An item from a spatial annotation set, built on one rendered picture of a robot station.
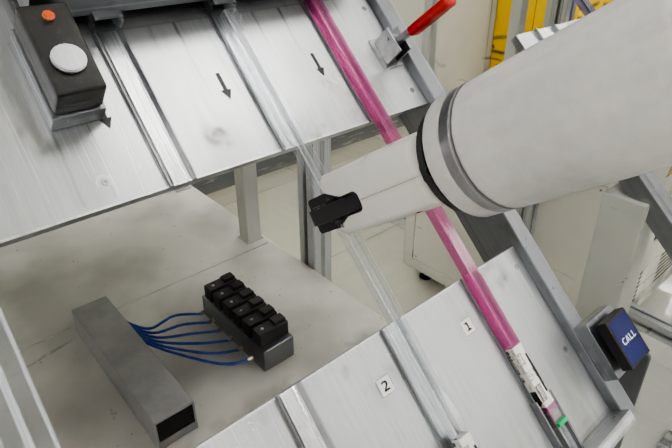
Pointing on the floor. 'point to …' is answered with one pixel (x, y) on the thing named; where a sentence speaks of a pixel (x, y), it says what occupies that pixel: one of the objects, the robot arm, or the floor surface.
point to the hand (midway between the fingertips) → (338, 207)
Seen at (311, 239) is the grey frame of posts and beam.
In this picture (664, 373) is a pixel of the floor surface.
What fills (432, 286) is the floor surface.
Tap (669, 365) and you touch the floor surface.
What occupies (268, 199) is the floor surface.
